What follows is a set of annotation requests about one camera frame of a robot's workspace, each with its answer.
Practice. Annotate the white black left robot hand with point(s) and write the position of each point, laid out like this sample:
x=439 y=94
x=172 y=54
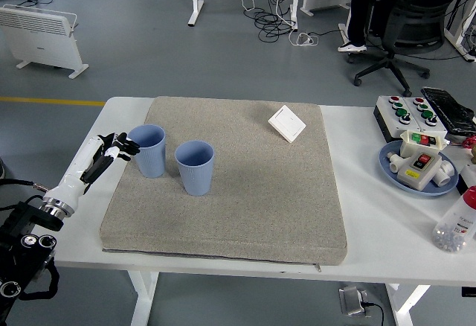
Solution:
x=74 y=177

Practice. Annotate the blue ribbed plastic cup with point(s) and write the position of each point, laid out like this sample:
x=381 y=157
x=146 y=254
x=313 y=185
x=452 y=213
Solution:
x=195 y=181
x=150 y=158

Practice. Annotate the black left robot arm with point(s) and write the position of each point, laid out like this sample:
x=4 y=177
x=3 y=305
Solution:
x=22 y=225

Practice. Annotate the white push-button control box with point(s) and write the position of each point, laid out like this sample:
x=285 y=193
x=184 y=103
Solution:
x=433 y=127
x=390 y=117

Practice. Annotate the shoe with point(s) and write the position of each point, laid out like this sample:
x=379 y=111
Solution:
x=1 y=167

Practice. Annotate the large white panel heater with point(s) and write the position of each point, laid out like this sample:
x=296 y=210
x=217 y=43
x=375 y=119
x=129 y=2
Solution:
x=37 y=43

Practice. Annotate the grey-brown speckled mat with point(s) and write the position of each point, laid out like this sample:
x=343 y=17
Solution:
x=241 y=192

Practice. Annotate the white table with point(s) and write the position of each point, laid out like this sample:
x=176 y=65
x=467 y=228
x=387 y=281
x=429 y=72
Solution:
x=372 y=229

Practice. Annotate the silver foot pedal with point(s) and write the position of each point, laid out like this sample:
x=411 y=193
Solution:
x=351 y=300

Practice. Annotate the blue round plate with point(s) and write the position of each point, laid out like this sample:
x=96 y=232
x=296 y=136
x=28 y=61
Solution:
x=388 y=177

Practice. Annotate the white plastic pipe fitting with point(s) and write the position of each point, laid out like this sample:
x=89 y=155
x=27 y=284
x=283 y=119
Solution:
x=444 y=175
x=395 y=162

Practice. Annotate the person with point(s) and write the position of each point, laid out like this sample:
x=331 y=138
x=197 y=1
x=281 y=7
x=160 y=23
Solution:
x=359 y=13

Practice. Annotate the white box green red buttons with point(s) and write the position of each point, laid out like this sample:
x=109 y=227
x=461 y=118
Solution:
x=409 y=147

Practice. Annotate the black office chair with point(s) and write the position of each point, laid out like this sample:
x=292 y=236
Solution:
x=413 y=24

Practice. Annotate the black wrapped flat package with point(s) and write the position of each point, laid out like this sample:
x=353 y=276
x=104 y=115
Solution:
x=451 y=112

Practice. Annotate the clear bottle red cap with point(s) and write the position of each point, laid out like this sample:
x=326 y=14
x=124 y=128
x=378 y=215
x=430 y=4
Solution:
x=455 y=225

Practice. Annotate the small red object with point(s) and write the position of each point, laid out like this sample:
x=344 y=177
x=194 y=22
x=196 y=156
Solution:
x=470 y=141

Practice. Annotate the small brown object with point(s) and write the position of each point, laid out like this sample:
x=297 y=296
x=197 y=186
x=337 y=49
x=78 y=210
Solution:
x=473 y=155

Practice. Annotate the black table controller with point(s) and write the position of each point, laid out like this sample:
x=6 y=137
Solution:
x=469 y=292

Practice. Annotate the white wall switch plate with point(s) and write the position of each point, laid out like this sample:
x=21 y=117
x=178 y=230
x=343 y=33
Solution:
x=287 y=123

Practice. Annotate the grey switch box red button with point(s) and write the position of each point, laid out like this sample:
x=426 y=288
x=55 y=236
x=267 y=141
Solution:
x=416 y=175

